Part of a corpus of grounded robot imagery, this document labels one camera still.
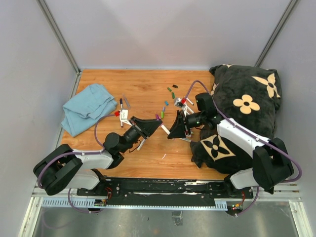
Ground dark blue marker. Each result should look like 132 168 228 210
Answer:
119 98 123 110

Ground beige cap marker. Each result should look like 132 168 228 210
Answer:
137 139 147 151

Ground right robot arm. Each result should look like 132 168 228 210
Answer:
167 92 294 198

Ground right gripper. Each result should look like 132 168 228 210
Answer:
167 110 205 139

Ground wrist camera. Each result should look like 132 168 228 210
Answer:
114 109 132 126
174 97 194 115

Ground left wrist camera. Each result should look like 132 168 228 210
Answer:
114 109 132 126

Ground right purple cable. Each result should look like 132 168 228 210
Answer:
184 80 303 218

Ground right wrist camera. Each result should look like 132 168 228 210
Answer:
174 97 194 115

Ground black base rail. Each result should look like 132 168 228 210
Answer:
32 176 302 212

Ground grey clear pen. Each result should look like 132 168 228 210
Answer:
122 94 131 109

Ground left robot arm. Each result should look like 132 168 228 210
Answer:
33 117 162 196

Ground purple cable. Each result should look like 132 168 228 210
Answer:
184 80 303 218
37 113 118 214

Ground light blue cloth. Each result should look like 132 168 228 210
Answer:
61 83 117 137

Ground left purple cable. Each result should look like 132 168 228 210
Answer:
37 113 118 214

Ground black floral pillow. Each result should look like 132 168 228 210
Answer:
190 64 282 175

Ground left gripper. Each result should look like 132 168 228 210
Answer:
120 116 162 154

